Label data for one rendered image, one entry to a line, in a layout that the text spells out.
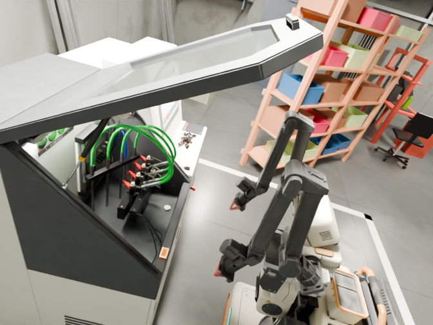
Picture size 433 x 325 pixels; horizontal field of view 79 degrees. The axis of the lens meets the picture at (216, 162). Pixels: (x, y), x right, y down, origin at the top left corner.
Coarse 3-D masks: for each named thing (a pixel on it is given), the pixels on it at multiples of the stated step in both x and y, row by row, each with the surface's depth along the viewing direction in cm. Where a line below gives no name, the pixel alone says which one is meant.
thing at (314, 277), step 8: (312, 264) 101; (320, 264) 104; (312, 272) 97; (320, 272) 100; (304, 280) 98; (312, 280) 97; (320, 280) 97; (304, 288) 99; (312, 288) 97; (320, 288) 95
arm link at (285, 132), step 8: (288, 120) 111; (280, 128) 118; (288, 128) 112; (280, 136) 118; (288, 136) 117; (280, 144) 120; (272, 152) 123; (280, 152) 122; (272, 160) 125; (264, 168) 129; (272, 168) 127; (264, 176) 130; (272, 176) 129; (264, 184) 132; (264, 192) 134
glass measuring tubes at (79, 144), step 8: (88, 128) 125; (80, 136) 119; (88, 136) 122; (80, 144) 121; (80, 152) 124; (88, 160) 131; (80, 168) 129; (88, 168) 133; (80, 176) 131; (80, 184) 134; (88, 184) 139; (80, 192) 136; (88, 192) 140
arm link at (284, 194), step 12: (288, 180) 76; (300, 180) 74; (276, 192) 83; (288, 192) 77; (276, 204) 84; (288, 204) 83; (264, 216) 90; (276, 216) 86; (264, 228) 90; (276, 228) 90; (252, 240) 99; (264, 240) 93; (252, 252) 96; (264, 252) 96
